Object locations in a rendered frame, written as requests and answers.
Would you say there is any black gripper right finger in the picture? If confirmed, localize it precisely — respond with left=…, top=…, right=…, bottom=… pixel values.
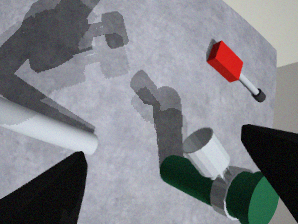
left=241, top=124, right=298, bottom=222

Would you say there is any dark green cylinder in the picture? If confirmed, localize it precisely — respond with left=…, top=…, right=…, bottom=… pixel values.
left=160, top=155, right=279, bottom=224

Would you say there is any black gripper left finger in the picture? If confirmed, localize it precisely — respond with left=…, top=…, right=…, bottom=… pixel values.
left=0, top=151, right=88, bottom=224

